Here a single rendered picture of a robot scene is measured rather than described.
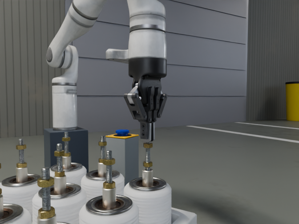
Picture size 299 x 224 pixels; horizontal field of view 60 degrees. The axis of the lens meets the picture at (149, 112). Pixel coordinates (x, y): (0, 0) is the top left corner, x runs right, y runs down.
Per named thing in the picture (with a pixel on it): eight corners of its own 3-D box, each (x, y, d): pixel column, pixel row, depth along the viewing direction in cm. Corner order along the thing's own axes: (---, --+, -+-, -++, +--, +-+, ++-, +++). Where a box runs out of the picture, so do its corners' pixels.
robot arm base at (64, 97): (50, 128, 104) (50, 86, 103) (74, 127, 109) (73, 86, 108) (55, 131, 96) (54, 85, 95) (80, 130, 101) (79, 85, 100)
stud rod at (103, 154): (100, 168, 58) (99, 135, 58) (104, 168, 59) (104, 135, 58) (100, 170, 58) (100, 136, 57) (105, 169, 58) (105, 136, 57)
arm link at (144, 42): (130, 65, 58) (129, 37, 58) (175, 61, 53) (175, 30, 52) (103, 60, 51) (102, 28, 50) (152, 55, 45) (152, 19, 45)
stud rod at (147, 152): (150, 173, 52) (151, 136, 52) (149, 174, 51) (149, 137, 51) (146, 173, 53) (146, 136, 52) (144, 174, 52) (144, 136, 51)
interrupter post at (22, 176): (23, 184, 53) (22, 168, 53) (13, 183, 53) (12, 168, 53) (30, 181, 55) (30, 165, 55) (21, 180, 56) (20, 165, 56)
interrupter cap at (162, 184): (174, 186, 52) (174, 182, 52) (147, 196, 47) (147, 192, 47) (147, 177, 57) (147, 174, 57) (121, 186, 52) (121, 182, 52)
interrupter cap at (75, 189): (28, 198, 46) (28, 194, 46) (56, 184, 53) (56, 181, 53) (65, 203, 43) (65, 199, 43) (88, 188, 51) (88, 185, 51)
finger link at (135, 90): (133, 79, 49) (138, 88, 50) (122, 96, 46) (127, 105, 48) (143, 79, 48) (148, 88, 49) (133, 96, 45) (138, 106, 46)
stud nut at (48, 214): (56, 216, 32) (56, 209, 32) (42, 220, 30) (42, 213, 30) (50, 210, 33) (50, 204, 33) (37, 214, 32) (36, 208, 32)
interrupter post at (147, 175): (155, 186, 52) (155, 169, 52) (147, 189, 50) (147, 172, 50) (147, 183, 54) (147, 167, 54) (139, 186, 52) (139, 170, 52)
